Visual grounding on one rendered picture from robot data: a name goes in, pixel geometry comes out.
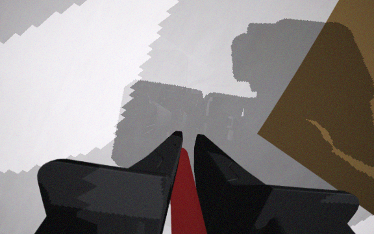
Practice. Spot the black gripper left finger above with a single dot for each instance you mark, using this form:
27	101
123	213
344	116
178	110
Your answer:
141	192

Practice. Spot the dark red peg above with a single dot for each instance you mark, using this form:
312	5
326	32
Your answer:
186	215

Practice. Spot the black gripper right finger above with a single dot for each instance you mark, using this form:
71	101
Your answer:
233	201

